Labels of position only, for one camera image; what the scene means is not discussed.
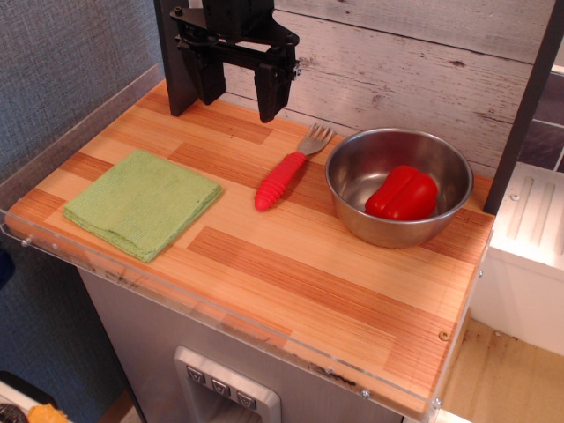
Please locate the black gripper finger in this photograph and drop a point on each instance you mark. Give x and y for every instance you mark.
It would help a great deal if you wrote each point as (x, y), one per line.
(206, 71)
(272, 91)

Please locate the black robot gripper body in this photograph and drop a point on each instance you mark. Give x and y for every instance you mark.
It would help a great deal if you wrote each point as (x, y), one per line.
(241, 33)

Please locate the red toy bell pepper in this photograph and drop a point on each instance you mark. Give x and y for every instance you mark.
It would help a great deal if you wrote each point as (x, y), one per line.
(406, 194)

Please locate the stainless steel bowl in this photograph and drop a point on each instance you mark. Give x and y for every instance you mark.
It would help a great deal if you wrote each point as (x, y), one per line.
(359, 165)

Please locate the folded green cloth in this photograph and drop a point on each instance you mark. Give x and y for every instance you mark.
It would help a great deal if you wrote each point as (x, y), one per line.
(142, 204)

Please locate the silver toy fridge cabinet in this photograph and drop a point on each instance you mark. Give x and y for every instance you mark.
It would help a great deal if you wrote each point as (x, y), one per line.
(146, 335)

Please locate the white toy sink unit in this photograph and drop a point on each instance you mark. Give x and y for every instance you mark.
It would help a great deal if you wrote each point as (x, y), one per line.
(520, 292)

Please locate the yellow object bottom left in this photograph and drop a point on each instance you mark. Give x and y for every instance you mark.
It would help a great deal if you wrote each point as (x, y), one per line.
(46, 413)

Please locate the fork with red handle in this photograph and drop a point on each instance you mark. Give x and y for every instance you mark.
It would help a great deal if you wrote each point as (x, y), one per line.
(274, 185)

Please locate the dark grey right post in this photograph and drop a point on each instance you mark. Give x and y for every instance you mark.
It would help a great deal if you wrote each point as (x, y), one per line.
(541, 70)

